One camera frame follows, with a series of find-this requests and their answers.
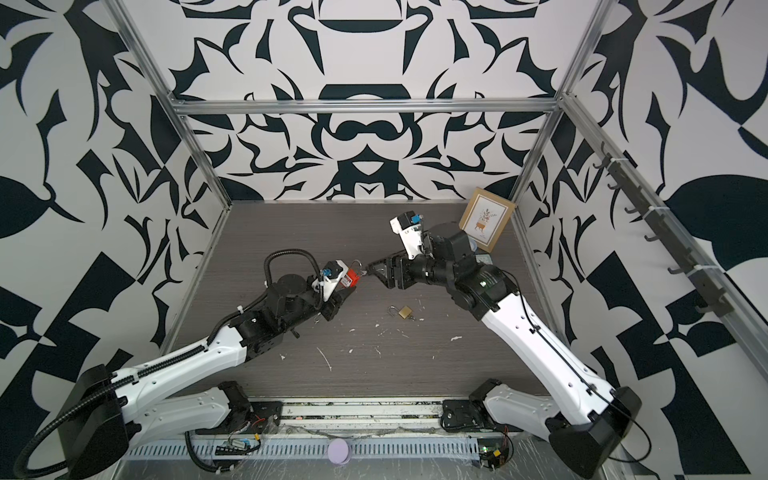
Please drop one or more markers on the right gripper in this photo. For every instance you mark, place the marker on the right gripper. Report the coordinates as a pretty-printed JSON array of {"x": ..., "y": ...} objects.
[{"x": 397, "y": 260}]

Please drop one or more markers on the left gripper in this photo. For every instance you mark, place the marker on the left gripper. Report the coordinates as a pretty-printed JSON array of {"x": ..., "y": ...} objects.
[{"x": 334, "y": 303}]

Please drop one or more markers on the red padlock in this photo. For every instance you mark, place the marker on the red padlock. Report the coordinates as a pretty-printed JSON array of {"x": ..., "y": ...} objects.
[{"x": 354, "y": 272}]

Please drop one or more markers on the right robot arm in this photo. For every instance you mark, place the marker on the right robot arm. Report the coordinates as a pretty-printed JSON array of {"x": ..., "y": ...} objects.
[{"x": 583, "y": 417}]

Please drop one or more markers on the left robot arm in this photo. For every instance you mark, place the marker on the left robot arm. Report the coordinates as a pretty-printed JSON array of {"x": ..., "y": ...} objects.
[{"x": 109, "y": 413}]

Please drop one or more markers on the large brass padlock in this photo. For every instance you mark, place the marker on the large brass padlock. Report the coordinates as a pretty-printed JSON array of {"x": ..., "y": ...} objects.
[{"x": 405, "y": 312}]

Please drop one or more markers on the purple round cap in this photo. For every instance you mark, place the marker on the purple round cap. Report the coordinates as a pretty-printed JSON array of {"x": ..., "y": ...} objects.
[{"x": 339, "y": 451}]

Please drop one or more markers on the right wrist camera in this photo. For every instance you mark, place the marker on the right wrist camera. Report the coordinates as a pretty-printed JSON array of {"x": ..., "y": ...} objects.
[{"x": 408, "y": 226}]

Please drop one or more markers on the wooden picture frame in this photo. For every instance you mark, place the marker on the wooden picture frame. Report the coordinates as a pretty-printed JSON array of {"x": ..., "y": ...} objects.
[{"x": 486, "y": 217}]

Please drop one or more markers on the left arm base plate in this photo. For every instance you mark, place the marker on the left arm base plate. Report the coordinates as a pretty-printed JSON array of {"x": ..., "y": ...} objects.
[{"x": 264, "y": 418}]

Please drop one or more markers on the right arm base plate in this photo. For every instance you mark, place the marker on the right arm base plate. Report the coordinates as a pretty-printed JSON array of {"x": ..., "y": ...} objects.
[{"x": 461, "y": 416}]

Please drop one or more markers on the black wall hook rack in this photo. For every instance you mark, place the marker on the black wall hook rack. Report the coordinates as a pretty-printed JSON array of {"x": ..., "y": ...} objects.
[{"x": 689, "y": 261}]

